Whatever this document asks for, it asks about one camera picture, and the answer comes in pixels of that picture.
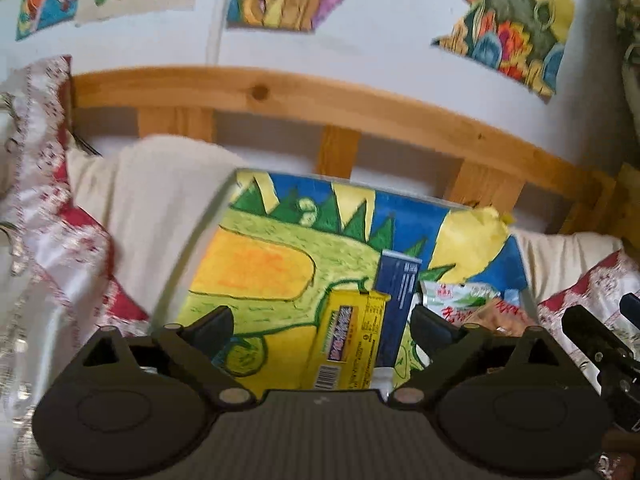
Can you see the grey tray with colourful drawing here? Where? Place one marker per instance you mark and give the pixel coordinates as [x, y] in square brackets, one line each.
[283, 243]

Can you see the landscape flowers wall drawing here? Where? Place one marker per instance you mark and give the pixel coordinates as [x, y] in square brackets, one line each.
[522, 39]

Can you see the clear rice cake snack packet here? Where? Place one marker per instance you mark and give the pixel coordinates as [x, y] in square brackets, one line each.
[501, 318]

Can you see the dark blue snack box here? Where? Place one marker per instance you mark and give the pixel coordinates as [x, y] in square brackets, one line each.
[396, 277]

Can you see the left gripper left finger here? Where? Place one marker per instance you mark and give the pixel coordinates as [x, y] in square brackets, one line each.
[187, 353]

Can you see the yellow snack bar wrapper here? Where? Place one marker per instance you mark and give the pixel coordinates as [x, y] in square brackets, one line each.
[343, 354]

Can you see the green white snack packet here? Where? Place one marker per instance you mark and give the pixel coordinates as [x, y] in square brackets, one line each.
[456, 302]

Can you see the wooden sofa frame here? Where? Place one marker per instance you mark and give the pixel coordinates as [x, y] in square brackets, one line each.
[493, 166]

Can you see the floral satin sofa cover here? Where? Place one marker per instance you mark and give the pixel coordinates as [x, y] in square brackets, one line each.
[57, 282]

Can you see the white wall pipe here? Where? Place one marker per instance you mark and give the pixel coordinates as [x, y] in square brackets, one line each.
[216, 29]

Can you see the cream cushion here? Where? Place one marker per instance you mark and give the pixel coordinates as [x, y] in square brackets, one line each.
[157, 200]

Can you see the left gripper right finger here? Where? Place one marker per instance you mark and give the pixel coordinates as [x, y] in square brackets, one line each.
[452, 351]

